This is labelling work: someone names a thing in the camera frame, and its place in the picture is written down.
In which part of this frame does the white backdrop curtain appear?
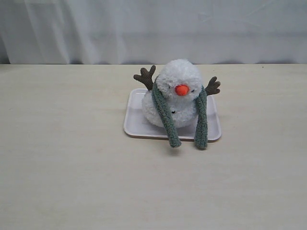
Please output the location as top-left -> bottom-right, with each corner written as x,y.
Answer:
0,0 -> 307,64

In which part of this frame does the green knitted scarf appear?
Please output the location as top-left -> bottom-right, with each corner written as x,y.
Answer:
152,80 -> 208,150

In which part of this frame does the white rectangular plastic tray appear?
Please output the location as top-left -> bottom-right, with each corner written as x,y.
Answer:
123,88 -> 222,142

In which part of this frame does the white plush snowman toy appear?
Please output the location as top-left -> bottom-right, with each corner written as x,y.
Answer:
133,59 -> 221,128

